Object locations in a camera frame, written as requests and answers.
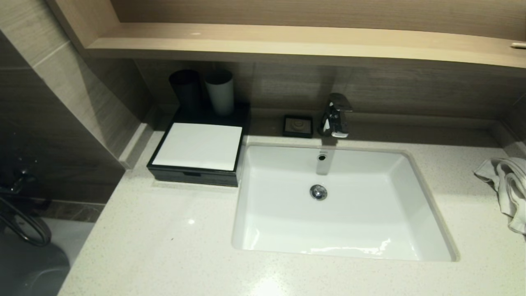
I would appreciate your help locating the black glossy tray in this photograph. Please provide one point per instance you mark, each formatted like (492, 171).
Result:
(193, 177)

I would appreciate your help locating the black cup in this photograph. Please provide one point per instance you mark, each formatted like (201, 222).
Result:
(185, 88)

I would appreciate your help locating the white glossy tray surface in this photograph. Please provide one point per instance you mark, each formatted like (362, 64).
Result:
(201, 146)

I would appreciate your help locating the black amenity tray box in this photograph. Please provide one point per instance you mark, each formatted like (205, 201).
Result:
(205, 117)

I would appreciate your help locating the black square soap dish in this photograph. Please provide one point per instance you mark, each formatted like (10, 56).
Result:
(297, 126)

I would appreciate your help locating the pale grey cup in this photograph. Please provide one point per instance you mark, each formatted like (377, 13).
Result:
(220, 94)

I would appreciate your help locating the chrome sink drain stopper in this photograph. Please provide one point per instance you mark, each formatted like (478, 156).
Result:
(318, 192)

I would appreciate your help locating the chrome faucet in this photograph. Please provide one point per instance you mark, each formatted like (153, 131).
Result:
(335, 119)

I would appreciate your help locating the white ceramic sink basin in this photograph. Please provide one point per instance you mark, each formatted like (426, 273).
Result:
(349, 222)

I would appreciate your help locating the light wooden shelf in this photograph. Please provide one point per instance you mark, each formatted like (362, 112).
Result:
(328, 43)

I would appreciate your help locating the crumpled white towel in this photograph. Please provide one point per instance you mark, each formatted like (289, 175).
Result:
(511, 185)

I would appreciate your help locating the grey round bin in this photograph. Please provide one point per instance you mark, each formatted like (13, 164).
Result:
(33, 271)

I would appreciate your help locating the small white shelf item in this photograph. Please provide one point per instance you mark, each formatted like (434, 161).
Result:
(518, 45)

